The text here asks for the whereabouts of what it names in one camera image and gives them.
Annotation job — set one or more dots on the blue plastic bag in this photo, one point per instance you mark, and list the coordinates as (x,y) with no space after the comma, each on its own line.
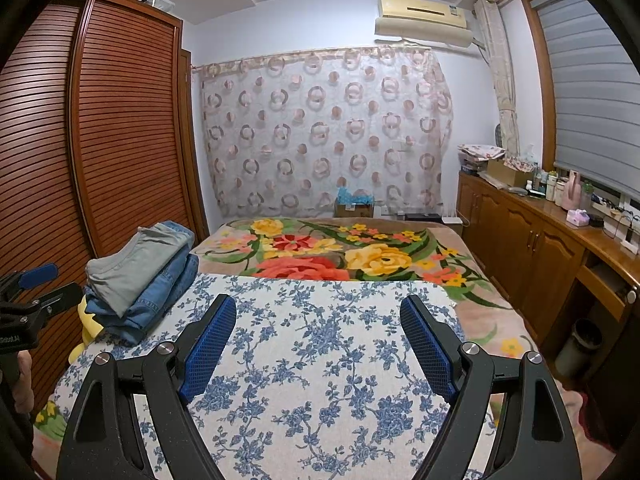
(352,196)

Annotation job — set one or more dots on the beige side curtain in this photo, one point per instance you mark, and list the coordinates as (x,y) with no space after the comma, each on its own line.
(500,75)

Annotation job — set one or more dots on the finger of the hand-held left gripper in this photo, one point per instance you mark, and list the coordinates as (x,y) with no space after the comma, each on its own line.
(55,295)
(40,275)

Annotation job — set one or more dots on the pink bottle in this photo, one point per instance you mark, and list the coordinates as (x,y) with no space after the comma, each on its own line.
(571,192)

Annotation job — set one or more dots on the wooden cabinet counter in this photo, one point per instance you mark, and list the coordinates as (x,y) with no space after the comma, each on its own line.
(525,240)

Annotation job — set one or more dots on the flat black box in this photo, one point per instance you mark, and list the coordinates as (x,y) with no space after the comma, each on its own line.
(423,218)

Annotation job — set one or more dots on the beige wall air conditioner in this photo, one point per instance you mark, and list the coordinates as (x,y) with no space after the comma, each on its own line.
(425,10)

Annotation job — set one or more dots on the circle pattern sheer curtain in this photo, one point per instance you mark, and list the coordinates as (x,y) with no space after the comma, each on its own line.
(325,135)

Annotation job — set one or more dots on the grey trash bin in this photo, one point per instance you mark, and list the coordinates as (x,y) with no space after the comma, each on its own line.
(580,350)

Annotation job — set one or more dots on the grey window blind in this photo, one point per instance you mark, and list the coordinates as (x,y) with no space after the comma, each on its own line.
(590,100)

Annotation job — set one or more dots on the flower print blanket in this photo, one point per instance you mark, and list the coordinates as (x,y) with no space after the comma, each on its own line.
(375,255)

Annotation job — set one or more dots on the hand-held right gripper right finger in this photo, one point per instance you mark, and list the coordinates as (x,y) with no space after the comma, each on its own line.
(430,350)

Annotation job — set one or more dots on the wooden slatted wardrobe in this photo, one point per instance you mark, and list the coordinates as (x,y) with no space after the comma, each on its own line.
(125,135)

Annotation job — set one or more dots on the pink tissue pack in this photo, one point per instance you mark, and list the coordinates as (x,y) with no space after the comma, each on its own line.
(578,217)

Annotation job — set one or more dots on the grey pants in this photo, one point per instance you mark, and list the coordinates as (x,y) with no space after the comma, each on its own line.
(130,270)

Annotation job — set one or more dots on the open cardboard tray box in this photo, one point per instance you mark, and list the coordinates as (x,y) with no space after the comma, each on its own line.
(507,172)

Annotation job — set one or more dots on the clear plastic storage box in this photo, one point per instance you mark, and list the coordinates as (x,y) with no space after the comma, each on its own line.
(161,2)

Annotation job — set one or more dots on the person's left hand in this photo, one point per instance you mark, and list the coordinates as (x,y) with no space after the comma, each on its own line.
(25,380)

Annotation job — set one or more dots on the blue floral bed sheet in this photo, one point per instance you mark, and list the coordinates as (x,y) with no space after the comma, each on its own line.
(310,360)

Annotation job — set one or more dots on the folded blue jeans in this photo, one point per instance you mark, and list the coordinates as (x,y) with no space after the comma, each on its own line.
(165,285)

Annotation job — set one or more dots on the row of toiletry bottles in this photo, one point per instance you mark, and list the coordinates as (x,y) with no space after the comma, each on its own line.
(547,185)

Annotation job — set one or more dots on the white power strip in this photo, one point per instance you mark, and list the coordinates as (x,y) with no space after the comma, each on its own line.
(610,207)

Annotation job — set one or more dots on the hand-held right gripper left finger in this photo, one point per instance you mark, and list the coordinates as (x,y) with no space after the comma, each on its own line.
(210,350)

